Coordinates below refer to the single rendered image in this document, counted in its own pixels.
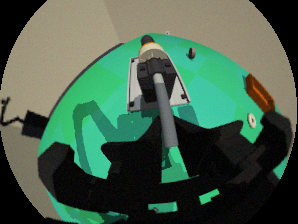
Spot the orange open tray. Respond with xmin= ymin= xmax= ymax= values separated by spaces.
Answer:
xmin=245 ymin=73 xmax=275 ymax=112

